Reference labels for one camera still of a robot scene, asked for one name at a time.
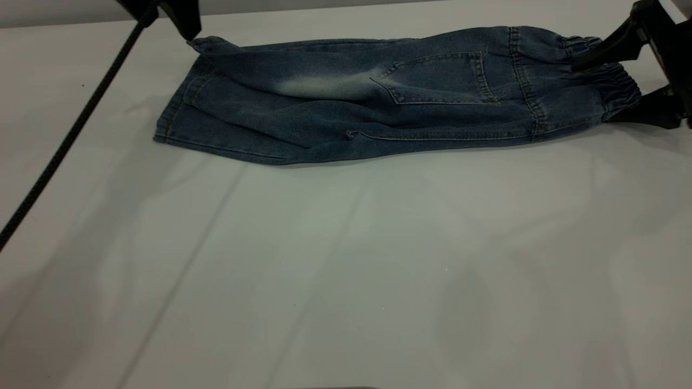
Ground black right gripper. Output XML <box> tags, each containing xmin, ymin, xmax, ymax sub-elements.
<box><xmin>572</xmin><ymin>0</ymin><xmax>692</xmax><ymax>129</ymax></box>

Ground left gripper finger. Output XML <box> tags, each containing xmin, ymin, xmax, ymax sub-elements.
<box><xmin>159</xmin><ymin>0</ymin><xmax>202</xmax><ymax>41</ymax></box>
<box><xmin>116</xmin><ymin>0</ymin><xmax>160</xmax><ymax>22</ymax></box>

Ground blue denim jeans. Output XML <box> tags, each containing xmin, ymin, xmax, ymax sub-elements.
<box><xmin>153</xmin><ymin>26</ymin><xmax>643</xmax><ymax>165</ymax></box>

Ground black braided cable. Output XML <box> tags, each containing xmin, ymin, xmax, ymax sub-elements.
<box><xmin>0</xmin><ymin>5</ymin><xmax>157</xmax><ymax>252</ymax></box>

